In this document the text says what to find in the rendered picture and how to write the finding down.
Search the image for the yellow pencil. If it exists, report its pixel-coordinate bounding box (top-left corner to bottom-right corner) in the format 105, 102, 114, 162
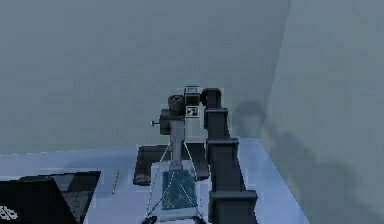
111, 169, 121, 195

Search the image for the open black laptop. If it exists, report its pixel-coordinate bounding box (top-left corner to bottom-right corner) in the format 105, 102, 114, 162
0, 170, 102, 224

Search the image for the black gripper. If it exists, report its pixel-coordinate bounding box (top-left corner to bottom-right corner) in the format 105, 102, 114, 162
141, 94, 209, 224

